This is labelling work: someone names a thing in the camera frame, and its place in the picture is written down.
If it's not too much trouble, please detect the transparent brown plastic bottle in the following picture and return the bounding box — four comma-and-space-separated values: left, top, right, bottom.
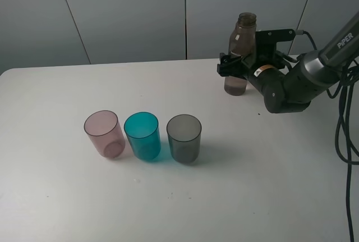
224, 12, 256, 96

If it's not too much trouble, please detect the pink translucent plastic cup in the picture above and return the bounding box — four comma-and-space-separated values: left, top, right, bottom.
84, 110, 126, 159

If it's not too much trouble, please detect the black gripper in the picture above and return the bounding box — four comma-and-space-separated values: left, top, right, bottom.
217, 52, 284, 78

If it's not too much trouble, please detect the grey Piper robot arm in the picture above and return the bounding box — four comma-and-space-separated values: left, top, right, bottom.
217, 15, 358, 113

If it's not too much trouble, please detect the black cable bundle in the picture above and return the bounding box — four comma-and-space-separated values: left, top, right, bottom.
294, 30, 359, 242

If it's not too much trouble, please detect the black gripper-mounted camera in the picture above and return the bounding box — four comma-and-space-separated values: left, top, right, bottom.
255, 29, 296, 54

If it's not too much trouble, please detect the teal translucent plastic cup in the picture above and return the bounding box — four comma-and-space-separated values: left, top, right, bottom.
124, 112, 161, 162

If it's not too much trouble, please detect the grey translucent plastic cup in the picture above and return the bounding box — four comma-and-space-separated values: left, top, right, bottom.
166, 114, 202, 165

